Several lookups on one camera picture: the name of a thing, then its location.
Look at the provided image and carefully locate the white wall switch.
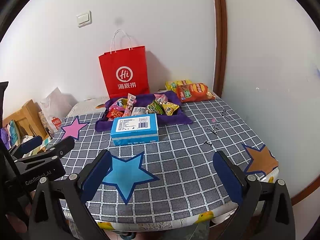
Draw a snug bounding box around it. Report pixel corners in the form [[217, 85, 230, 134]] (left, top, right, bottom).
[[76, 11, 92, 28]]

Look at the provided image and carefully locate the yellow cartoon snack packet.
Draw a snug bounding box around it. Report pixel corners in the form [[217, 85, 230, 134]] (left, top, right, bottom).
[[162, 101, 180, 116]]

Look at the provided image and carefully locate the blue white tissue box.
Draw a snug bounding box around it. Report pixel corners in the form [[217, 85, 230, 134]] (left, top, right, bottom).
[[110, 113, 159, 146]]

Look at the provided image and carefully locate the white red packet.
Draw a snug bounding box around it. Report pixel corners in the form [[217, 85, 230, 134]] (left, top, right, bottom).
[[131, 107, 148, 116]]

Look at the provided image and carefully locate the yellow chips bag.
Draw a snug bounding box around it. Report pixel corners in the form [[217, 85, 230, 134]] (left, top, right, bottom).
[[165, 80, 192, 93]]

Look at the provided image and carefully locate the white plastic bag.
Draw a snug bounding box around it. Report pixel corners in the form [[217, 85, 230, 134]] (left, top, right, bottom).
[[38, 87, 72, 132]]

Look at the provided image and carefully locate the orange chips bag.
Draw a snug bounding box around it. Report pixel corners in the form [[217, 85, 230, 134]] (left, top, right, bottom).
[[176, 83, 215, 103]]

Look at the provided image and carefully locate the blue paper star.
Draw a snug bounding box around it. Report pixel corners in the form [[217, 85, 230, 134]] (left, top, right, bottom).
[[102, 152, 159, 204]]

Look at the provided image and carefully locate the orange paper star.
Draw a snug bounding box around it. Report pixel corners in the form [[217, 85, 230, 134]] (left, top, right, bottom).
[[242, 144, 279, 175]]

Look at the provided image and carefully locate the purple cloth basket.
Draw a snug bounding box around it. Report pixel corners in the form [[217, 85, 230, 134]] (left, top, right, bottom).
[[94, 90, 194, 132]]

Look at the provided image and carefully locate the red gold snack packet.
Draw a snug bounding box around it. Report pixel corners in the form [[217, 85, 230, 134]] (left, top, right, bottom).
[[106, 108, 124, 121]]

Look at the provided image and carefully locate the person's left hand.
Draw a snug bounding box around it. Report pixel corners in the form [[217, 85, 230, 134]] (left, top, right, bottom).
[[6, 191, 35, 233]]

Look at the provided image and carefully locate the pink paper star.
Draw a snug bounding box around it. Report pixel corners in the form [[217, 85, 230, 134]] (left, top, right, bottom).
[[61, 116, 89, 140]]

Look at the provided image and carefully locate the red paper shopping bag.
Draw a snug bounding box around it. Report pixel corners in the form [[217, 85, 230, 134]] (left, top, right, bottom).
[[98, 29, 150, 99]]

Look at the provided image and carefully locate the green snack packet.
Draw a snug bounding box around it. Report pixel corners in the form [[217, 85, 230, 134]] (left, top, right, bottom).
[[146, 100, 164, 115]]

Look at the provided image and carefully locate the tall pink strawberry packet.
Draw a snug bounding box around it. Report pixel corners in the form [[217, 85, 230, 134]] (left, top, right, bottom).
[[123, 93, 136, 117]]

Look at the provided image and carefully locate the pink yellow snack bag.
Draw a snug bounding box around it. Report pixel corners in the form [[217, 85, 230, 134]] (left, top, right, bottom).
[[108, 98, 127, 112]]

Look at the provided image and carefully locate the brown wooden door frame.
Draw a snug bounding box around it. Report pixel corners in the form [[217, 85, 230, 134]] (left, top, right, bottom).
[[213, 0, 227, 97]]

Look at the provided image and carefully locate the wooden chair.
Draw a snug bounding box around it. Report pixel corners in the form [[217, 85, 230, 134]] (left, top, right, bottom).
[[3, 100, 49, 140]]

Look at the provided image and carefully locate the pink silver-banded snack packet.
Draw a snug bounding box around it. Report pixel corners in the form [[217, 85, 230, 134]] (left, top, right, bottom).
[[154, 94, 168, 105]]

